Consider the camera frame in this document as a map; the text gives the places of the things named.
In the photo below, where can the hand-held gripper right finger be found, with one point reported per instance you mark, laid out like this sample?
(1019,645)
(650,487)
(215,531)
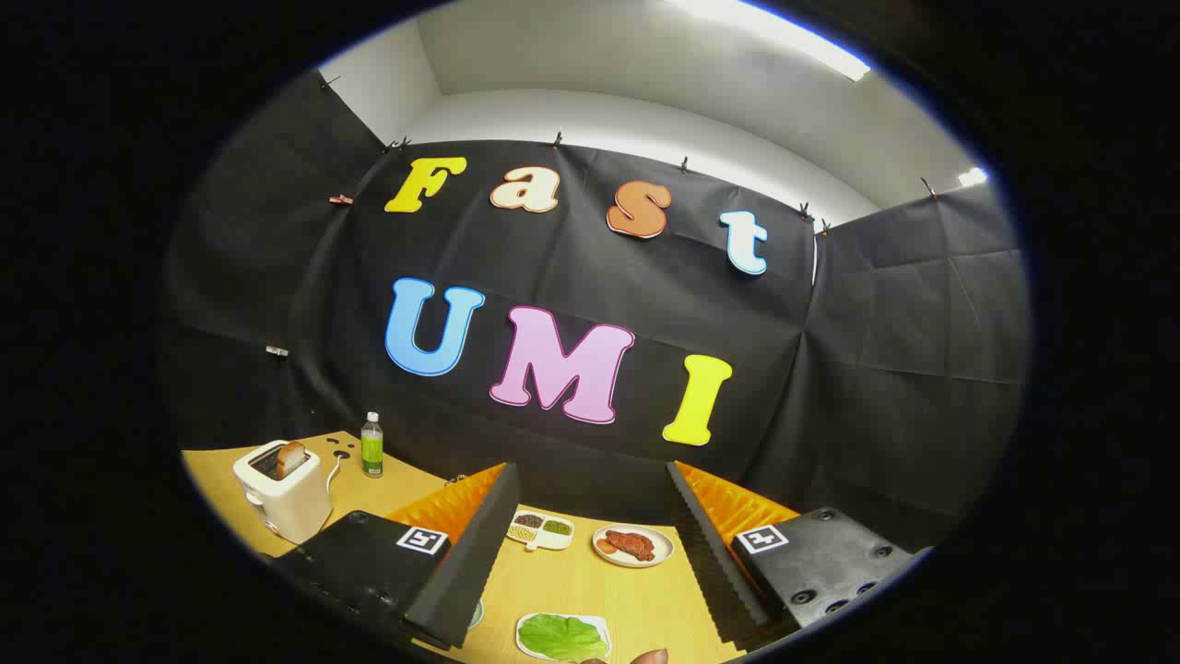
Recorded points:
(714,563)

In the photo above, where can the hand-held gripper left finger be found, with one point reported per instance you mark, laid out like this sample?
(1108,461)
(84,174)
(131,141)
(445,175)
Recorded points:
(470,553)

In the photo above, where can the toasted bread slice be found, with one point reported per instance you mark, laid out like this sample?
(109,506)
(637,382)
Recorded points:
(290,459)

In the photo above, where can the ceiling light strip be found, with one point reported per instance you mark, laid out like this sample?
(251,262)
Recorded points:
(973,175)

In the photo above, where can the white square plate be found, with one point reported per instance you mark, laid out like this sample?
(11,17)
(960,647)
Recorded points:
(604,622)

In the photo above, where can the green lettuce leaf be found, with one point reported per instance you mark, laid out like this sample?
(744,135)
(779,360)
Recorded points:
(562,638)

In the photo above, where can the pile of green beans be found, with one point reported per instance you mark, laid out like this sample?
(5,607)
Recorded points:
(557,527)

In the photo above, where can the brown meat piece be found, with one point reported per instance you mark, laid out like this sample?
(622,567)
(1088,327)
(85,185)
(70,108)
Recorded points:
(631,544)

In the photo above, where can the pile of yellow beans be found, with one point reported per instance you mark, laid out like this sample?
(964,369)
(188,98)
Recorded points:
(522,534)

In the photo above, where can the white toaster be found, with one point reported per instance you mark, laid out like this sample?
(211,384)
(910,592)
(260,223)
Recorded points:
(295,507)

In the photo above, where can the green label plastic bottle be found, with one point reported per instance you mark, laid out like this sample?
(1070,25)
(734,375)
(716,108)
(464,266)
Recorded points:
(371,452)

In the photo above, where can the teal round plate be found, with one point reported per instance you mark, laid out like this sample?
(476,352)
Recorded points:
(476,614)

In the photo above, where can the pile of dark red beans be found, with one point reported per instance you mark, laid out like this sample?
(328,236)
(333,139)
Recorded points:
(528,520)

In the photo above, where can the white round plate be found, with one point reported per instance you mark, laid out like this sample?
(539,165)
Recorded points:
(659,544)

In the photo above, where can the white divided dish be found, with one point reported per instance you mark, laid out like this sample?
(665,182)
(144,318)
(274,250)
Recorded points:
(542,539)

